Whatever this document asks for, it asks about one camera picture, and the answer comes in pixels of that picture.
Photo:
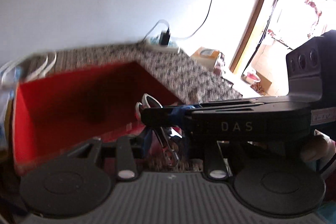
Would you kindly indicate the red white pliers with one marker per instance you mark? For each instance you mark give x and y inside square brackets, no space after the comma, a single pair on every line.
[163,135]

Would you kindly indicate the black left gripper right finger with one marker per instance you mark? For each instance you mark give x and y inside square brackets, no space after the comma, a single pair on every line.
[222,142]

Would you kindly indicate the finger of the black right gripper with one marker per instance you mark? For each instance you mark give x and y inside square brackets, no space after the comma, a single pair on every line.
[270,103]

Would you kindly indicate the yellow tissue pack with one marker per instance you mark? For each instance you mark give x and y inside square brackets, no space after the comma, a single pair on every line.
[207,57]

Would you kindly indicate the black plug adapter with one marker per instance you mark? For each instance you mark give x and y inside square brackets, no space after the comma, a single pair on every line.
[164,37]

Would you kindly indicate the patterned black white tablecloth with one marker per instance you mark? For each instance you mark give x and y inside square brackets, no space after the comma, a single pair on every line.
[189,71]

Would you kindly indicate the white power strip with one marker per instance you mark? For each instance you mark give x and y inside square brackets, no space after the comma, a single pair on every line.
[152,44]

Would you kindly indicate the red open box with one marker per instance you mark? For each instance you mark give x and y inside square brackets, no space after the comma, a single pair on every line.
[53,114]

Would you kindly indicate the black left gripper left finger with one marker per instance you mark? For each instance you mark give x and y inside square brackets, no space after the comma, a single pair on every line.
[121,159]

